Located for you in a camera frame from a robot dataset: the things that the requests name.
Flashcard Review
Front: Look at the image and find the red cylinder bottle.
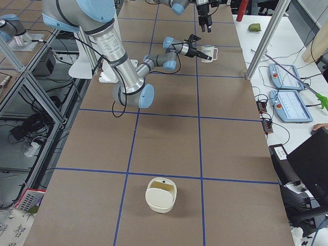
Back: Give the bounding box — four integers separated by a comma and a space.
236, 0, 249, 22

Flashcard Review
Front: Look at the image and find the aluminium frame post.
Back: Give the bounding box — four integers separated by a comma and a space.
245, 0, 291, 80

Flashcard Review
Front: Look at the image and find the cream basket with handle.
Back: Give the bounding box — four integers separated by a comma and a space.
145, 177, 177, 213

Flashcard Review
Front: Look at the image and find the white pedestal column base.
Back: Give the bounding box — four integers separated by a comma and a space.
69, 38, 138, 84

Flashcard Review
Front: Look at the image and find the upper teach pendant tablet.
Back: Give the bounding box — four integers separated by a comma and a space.
269, 63, 304, 91

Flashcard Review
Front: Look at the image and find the lower teach pendant tablet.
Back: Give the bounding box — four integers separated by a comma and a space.
270, 90, 313, 123

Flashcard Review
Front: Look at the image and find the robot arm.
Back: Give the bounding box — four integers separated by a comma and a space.
42, 1, 212, 109
145, 0, 220, 33

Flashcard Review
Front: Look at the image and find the green bean bag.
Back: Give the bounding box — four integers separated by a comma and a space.
248, 23, 261, 32

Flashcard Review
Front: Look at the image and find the person's hand on mouse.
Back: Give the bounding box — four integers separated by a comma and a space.
312, 123, 328, 131

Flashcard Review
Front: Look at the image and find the teach pendant tablet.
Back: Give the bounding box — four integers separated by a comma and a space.
269, 63, 304, 91
270, 90, 313, 123

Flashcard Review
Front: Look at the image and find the reacher grabber stick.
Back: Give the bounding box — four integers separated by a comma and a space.
251, 49, 328, 110

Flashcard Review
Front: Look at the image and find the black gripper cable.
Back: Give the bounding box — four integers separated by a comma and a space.
74, 35, 190, 118

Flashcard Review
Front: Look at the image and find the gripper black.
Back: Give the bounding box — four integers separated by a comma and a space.
196, 0, 212, 33
182, 44, 212, 62

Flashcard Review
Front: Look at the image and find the black office chair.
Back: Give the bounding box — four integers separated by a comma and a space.
269, 128, 327, 236

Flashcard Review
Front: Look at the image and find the white plastic crate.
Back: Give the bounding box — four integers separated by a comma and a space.
14, 189, 46, 212

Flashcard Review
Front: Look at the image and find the white mug with handle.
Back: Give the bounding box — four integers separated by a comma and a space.
201, 45, 218, 63

